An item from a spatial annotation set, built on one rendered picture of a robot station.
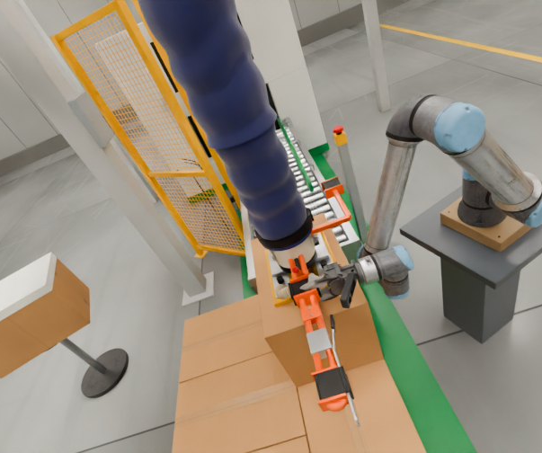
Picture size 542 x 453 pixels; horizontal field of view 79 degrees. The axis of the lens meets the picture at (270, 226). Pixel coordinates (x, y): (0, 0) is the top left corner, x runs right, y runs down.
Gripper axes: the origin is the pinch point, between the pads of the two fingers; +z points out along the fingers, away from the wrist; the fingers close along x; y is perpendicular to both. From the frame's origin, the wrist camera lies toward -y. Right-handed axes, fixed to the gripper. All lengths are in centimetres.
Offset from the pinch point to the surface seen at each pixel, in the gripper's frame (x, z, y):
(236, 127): 57, 1, 17
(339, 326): -20.9, -6.9, -1.1
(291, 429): -54, 25, -17
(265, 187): 35.5, 0.1, 17.1
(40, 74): 86, 99, 134
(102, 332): -110, 198, 133
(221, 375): -54, 56, 16
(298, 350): -27.0, 11.0, -1.2
